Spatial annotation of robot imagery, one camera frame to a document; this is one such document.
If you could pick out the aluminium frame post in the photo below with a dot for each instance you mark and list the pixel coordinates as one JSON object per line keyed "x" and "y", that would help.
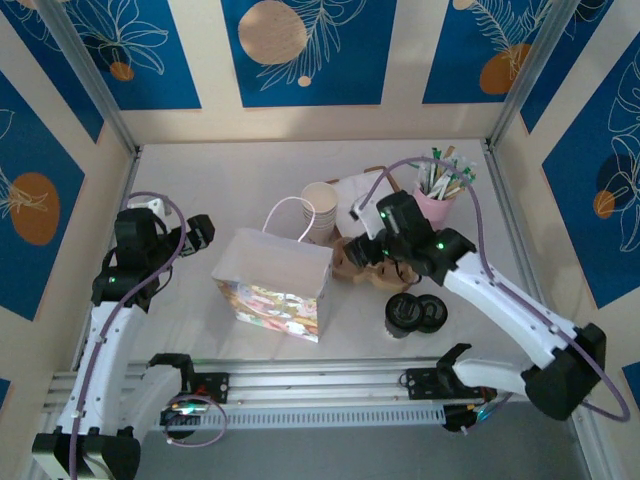
{"x": 540, "y": 55}
{"x": 87, "y": 75}

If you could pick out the small circuit board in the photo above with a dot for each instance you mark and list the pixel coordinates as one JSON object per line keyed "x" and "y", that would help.
{"x": 182, "y": 411}
{"x": 465, "y": 420}

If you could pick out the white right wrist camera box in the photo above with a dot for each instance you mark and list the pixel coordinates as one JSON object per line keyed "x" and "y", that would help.
{"x": 370, "y": 220}

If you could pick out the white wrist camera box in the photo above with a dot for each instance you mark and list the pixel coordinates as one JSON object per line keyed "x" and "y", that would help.
{"x": 150, "y": 205}
{"x": 370, "y": 220}

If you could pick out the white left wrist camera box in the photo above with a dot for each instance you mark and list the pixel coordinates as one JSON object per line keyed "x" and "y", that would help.
{"x": 150, "y": 205}

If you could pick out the pink holder cup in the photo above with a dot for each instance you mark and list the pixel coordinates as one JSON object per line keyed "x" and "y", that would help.
{"x": 440, "y": 212}

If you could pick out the wooden stir stick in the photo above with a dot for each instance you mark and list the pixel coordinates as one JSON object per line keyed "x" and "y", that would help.
{"x": 447, "y": 167}

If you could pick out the brown cardboard cup carrier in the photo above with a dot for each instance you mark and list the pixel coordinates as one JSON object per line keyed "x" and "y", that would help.
{"x": 345, "y": 265}

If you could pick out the black plastic cup lid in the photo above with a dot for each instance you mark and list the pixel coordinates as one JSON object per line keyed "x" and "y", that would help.
{"x": 435, "y": 312}
{"x": 404, "y": 317}

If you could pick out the stack of paper cups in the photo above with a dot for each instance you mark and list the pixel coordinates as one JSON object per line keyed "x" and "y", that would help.
{"x": 320, "y": 210}

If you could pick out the wooden napkin tray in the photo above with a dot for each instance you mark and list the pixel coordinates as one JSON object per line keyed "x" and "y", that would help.
{"x": 372, "y": 169}

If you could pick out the white napkin stack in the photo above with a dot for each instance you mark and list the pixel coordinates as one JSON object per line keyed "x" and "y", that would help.
{"x": 350, "y": 195}

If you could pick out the white printed paper bag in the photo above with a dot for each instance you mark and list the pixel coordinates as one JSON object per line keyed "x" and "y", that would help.
{"x": 272, "y": 275}

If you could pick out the aluminium front frame beam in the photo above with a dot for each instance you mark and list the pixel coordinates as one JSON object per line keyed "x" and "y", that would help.
{"x": 320, "y": 380}

